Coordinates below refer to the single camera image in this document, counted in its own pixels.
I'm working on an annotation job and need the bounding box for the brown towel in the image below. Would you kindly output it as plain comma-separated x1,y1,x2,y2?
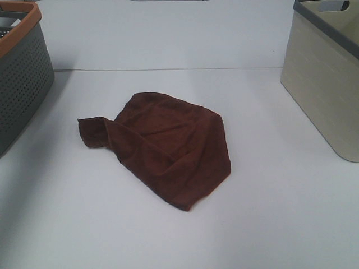
78,92,231,211

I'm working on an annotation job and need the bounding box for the beige basket grey rim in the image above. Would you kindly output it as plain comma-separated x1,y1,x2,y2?
280,1,358,163

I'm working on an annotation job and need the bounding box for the grey perforated basket orange rim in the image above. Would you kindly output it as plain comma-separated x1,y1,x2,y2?
1,1,54,155

